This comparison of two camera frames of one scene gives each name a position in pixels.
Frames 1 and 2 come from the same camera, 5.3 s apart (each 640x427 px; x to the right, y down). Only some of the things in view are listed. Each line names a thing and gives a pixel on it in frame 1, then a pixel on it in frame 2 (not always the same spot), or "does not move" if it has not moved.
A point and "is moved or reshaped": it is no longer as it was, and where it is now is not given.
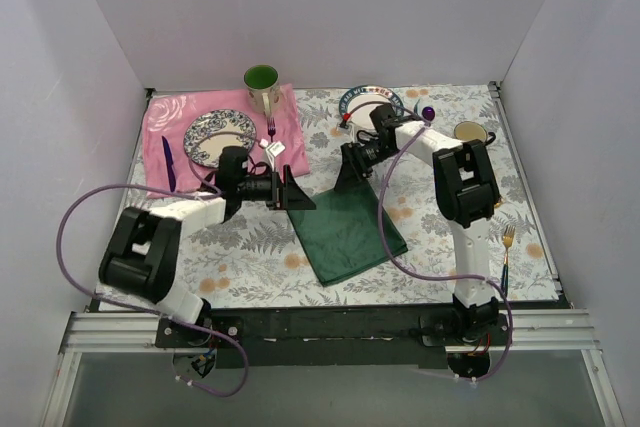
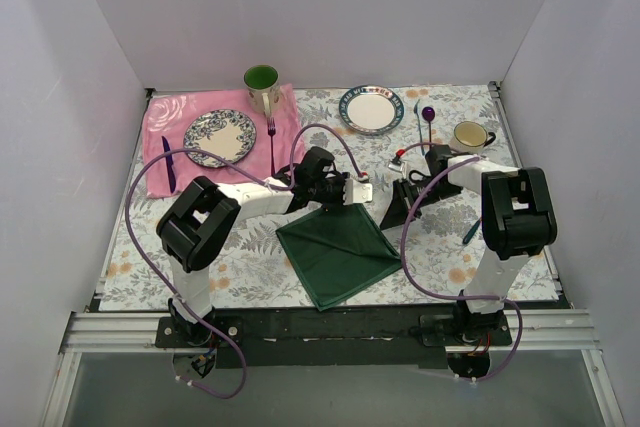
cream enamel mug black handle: [473, 130] does not move
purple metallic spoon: [428, 113] does not move
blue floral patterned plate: [213, 130] does not move
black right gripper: [353, 156] -> [406, 195]
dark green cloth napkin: [342, 235] is moved or reshaped
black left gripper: [278, 187] -> [338, 189]
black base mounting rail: [334, 333] does not move
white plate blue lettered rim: [358, 104] does not move
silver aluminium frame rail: [111, 332] does not move
